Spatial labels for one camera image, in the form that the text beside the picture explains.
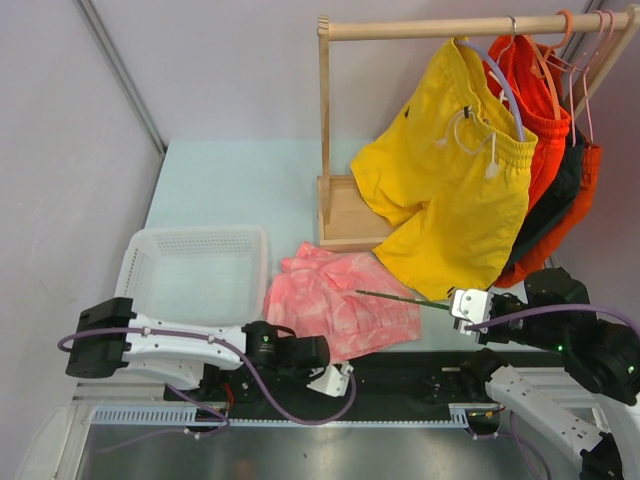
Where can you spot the wooden clothes rack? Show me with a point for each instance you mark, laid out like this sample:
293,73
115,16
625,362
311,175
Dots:
345,222

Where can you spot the yellow shorts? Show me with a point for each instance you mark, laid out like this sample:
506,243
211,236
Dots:
451,176

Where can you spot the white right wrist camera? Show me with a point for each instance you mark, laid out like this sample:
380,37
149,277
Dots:
469,308

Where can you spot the black and orange shorts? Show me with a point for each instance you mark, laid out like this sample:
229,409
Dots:
565,203

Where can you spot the lavender plastic hanger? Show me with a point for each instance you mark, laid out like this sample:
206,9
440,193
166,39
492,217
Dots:
494,67

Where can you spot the white plastic basket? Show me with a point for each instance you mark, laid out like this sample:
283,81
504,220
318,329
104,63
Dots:
211,276

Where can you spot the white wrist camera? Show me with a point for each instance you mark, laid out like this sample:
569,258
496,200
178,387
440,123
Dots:
334,380
469,308

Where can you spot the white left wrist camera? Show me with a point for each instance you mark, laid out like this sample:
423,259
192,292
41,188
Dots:
334,380

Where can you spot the pink patterned shorts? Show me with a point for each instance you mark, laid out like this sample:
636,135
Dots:
319,292

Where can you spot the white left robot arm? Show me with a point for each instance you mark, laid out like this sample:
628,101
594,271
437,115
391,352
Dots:
110,337

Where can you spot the green wire hanger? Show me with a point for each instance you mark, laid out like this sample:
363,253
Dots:
423,303

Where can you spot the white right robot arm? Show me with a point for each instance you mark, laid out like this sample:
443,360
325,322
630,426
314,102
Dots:
599,348

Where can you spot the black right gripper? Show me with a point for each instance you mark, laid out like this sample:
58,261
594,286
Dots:
491,335

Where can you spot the pink wire hanger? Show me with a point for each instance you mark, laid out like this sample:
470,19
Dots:
583,64

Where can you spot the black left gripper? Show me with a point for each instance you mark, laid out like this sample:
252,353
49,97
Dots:
309,374

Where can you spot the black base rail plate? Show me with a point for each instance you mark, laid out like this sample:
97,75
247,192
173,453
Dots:
390,386

